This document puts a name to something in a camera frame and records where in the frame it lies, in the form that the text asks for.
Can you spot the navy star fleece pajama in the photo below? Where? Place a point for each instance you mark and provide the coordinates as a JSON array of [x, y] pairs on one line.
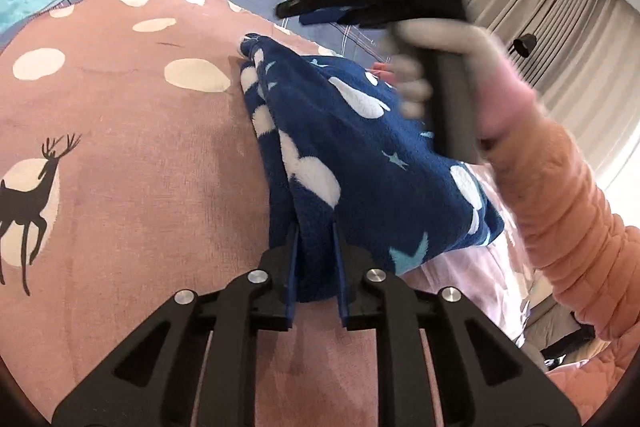
[[340, 159]]

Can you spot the beige curtain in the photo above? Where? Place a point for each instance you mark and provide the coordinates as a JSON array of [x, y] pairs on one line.
[[585, 66]]

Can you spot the coral folded garment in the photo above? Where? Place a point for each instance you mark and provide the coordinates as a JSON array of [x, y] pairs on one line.
[[384, 72]]

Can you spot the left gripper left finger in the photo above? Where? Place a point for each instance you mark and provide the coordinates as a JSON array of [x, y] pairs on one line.
[[193, 360]]

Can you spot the right hand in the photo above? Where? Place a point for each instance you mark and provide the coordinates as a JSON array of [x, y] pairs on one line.
[[501, 98]]

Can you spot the black floor lamp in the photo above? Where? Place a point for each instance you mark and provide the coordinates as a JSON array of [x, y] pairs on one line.
[[524, 45]]

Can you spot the pink polka dot bedspread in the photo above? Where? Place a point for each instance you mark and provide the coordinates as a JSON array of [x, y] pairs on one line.
[[129, 115]]

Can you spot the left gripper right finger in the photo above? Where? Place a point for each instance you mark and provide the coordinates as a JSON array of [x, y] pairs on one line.
[[439, 360]]

